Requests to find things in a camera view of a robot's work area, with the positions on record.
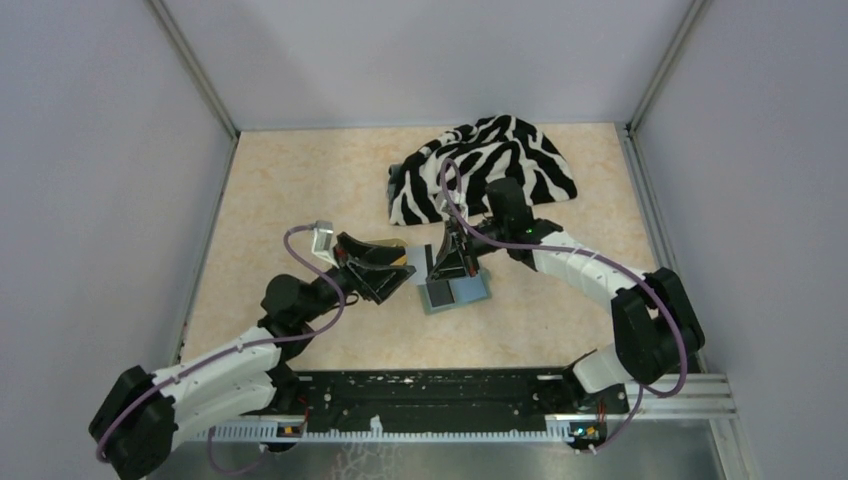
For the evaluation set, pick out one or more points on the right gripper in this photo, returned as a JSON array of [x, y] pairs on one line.
[[454, 261]]

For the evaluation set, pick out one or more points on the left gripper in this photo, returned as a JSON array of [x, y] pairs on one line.
[[379, 282]]

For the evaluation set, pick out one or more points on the light blue card holder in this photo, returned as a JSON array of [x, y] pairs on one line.
[[466, 291]]

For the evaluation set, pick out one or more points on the black credit card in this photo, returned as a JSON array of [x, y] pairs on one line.
[[439, 294]]

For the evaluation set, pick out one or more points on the silver magnetic stripe card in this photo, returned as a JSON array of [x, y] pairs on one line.
[[421, 257]]

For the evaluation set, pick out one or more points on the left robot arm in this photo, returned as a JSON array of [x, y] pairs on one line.
[[145, 416]]

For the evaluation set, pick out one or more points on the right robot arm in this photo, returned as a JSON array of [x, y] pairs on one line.
[[655, 327]]

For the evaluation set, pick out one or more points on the beige oval card tray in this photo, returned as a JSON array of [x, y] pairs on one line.
[[390, 251]]

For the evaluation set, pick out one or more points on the zebra striped cloth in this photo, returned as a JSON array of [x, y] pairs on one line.
[[492, 148]]

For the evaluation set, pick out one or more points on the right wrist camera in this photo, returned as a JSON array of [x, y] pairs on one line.
[[457, 213]]

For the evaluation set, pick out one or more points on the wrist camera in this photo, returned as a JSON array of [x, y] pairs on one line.
[[322, 242], [457, 213]]

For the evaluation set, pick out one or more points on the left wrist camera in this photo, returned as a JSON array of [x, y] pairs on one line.
[[322, 242]]

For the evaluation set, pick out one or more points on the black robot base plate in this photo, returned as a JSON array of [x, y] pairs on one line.
[[442, 400]]

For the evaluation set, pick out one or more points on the white slotted cable duct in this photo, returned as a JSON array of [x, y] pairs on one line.
[[267, 431]]

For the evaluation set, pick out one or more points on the aluminium frame rail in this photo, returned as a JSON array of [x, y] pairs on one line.
[[702, 396]]

